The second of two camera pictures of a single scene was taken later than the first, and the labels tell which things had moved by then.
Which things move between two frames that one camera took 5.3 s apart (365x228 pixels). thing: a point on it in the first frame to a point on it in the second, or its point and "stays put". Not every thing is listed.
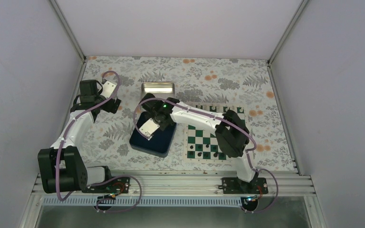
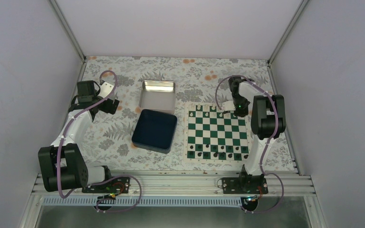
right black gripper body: [165, 125] to [244, 104]
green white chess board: [201, 144] stays put
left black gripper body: [108, 108] stays put
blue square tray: [161, 143] stays put
